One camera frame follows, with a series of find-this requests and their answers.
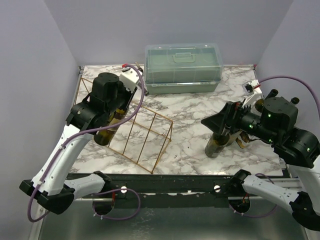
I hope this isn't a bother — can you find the green wine bottle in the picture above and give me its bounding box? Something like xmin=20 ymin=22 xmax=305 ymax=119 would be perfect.
xmin=254 ymin=89 xmax=279 ymax=113
xmin=93 ymin=106 xmax=127 ymax=147
xmin=235 ymin=131 xmax=253 ymax=149
xmin=290 ymin=97 xmax=300 ymax=105
xmin=204 ymin=128 xmax=240 ymax=158

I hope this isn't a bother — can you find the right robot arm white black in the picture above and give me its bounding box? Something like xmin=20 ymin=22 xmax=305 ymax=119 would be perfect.
xmin=201 ymin=96 xmax=320 ymax=231

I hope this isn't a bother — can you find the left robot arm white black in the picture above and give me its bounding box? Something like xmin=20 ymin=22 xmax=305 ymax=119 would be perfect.
xmin=19 ymin=69 xmax=143 ymax=215

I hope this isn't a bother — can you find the green plastic storage box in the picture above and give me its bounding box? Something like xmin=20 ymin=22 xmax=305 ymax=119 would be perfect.
xmin=143 ymin=43 xmax=224 ymax=95

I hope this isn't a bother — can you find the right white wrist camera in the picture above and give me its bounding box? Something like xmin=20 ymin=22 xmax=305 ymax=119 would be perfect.
xmin=242 ymin=79 xmax=263 ymax=108

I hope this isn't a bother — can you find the grey metal crank handle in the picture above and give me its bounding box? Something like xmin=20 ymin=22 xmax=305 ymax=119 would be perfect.
xmin=134 ymin=61 xmax=144 ymax=73

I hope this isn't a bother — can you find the gold wire wine rack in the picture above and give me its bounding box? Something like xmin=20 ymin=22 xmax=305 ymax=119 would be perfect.
xmin=70 ymin=77 xmax=174 ymax=175

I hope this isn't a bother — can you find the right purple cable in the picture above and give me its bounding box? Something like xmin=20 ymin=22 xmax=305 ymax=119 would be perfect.
xmin=258 ymin=75 xmax=320 ymax=118

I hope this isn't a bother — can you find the purple cable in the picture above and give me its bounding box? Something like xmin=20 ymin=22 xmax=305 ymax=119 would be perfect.
xmin=27 ymin=64 xmax=146 ymax=223
xmin=258 ymin=75 xmax=320 ymax=118

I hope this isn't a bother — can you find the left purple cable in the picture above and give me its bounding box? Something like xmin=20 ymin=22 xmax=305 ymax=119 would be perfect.
xmin=27 ymin=64 xmax=146 ymax=223

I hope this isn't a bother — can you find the black metal base rail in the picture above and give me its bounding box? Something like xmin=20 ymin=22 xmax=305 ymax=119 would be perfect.
xmin=83 ymin=174 xmax=246 ymax=209

